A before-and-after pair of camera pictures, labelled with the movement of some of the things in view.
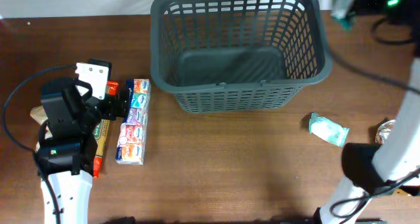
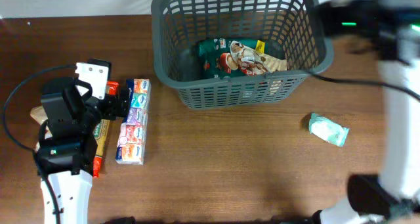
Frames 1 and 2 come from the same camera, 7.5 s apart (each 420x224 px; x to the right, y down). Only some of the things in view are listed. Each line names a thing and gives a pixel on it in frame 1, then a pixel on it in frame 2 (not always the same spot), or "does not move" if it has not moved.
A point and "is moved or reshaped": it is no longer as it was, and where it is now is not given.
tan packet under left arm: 40,116 does not move
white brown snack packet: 382,133 is moved or reshaped
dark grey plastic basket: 238,50 does not move
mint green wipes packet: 327,129 does not move
